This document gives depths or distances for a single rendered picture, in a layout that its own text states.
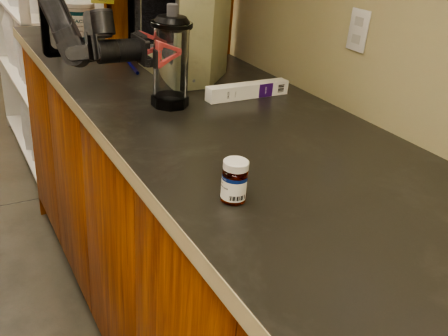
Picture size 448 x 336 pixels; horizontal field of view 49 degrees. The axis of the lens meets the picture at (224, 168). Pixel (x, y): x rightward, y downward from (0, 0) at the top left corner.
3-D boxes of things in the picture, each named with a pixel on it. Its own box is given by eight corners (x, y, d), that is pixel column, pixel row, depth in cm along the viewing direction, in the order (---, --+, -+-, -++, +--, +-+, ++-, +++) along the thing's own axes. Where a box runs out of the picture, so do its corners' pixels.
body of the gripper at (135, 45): (137, 32, 128) (109, 33, 125) (152, 41, 120) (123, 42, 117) (137, 57, 131) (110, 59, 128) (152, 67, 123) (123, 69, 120)
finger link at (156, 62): (173, 34, 128) (139, 35, 124) (185, 40, 123) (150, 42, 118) (173, 60, 131) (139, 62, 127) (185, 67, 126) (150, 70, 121)
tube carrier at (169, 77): (179, 93, 142) (181, 17, 133) (196, 105, 134) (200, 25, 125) (144, 97, 137) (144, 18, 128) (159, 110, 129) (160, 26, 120)
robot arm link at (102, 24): (75, 64, 126) (66, 61, 117) (67, 18, 124) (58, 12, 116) (122, 59, 126) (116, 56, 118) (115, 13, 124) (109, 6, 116)
